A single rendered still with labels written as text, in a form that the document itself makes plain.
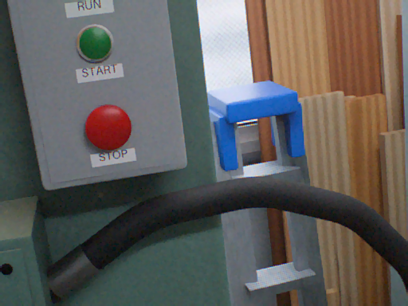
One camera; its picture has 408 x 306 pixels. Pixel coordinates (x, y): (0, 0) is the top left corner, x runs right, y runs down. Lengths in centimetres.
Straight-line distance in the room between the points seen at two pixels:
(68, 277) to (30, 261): 5
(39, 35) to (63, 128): 6
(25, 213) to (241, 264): 103
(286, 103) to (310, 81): 59
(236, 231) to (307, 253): 18
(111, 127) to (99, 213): 11
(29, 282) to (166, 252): 13
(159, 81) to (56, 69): 7
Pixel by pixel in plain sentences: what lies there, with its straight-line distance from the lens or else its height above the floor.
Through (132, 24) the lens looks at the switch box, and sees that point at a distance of 44.
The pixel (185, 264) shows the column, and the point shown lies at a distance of 56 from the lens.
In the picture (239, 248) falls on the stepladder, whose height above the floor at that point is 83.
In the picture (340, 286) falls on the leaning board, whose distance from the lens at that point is 205.
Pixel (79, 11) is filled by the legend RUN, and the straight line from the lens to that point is 44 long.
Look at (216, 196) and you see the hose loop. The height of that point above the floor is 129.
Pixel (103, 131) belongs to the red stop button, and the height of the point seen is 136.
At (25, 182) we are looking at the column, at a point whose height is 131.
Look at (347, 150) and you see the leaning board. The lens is 193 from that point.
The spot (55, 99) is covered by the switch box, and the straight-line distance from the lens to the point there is 44.
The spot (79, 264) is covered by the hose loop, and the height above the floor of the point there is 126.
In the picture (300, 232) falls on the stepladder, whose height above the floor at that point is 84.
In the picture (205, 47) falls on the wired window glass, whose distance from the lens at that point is 212.
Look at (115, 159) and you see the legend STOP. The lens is 45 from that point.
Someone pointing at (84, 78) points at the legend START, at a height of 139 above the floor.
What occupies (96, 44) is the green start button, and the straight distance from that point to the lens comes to 43.
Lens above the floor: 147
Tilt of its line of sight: 17 degrees down
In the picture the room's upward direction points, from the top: 7 degrees counter-clockwise
